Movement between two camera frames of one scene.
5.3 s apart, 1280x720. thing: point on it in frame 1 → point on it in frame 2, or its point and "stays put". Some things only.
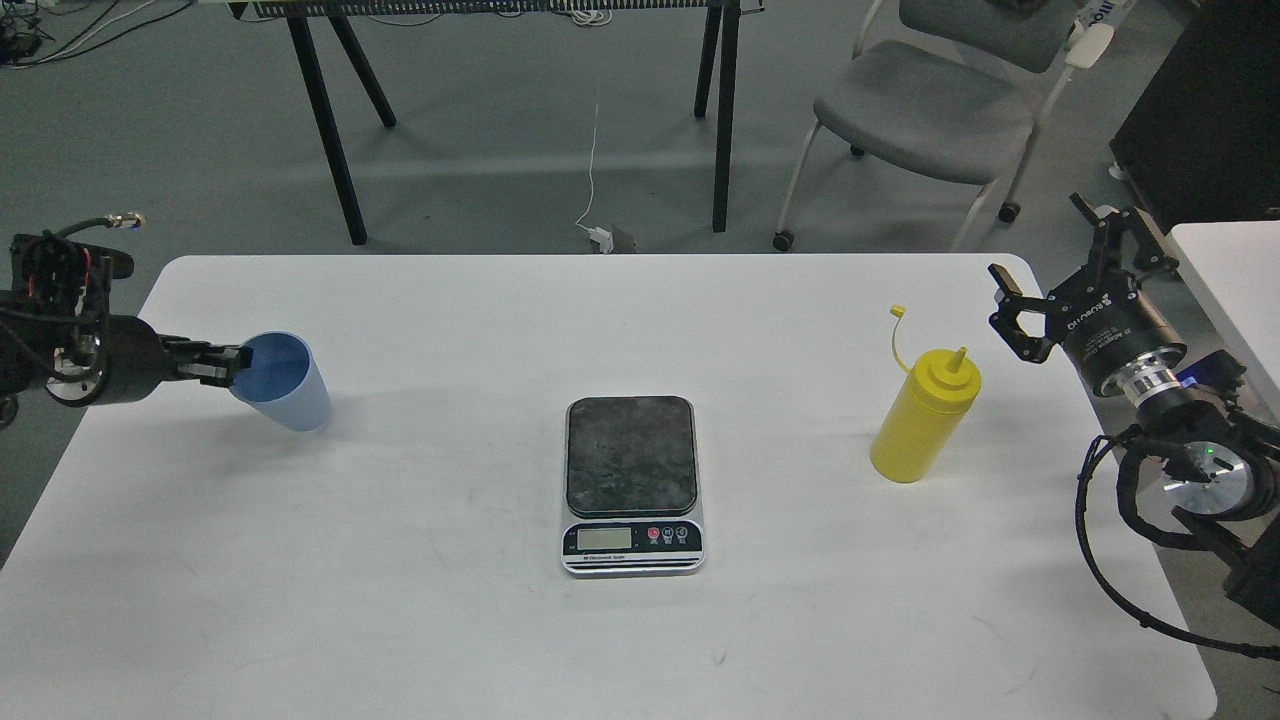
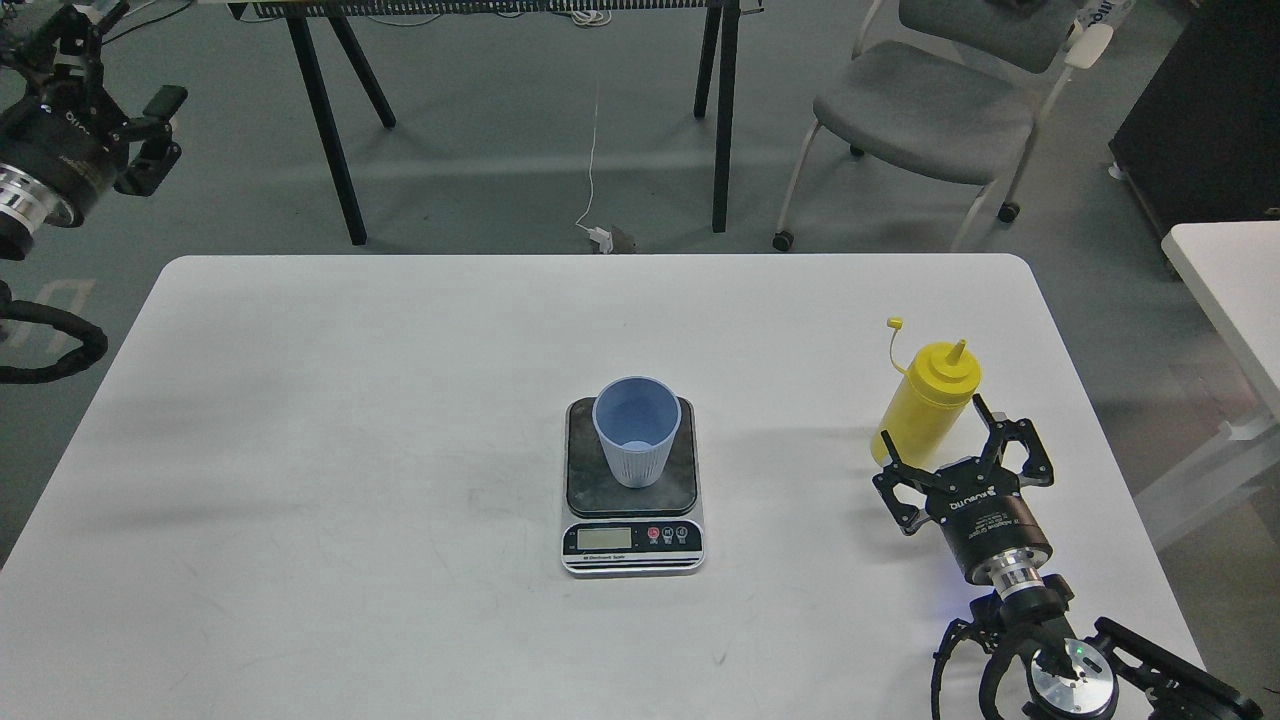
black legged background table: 720,55 stays put
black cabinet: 1201,140 stays put
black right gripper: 1112,330 → 988,524
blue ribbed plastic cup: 285,382 → 637,418
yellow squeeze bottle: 926,413 stays put
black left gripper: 115,358 → 69,143
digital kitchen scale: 632,490 stays put
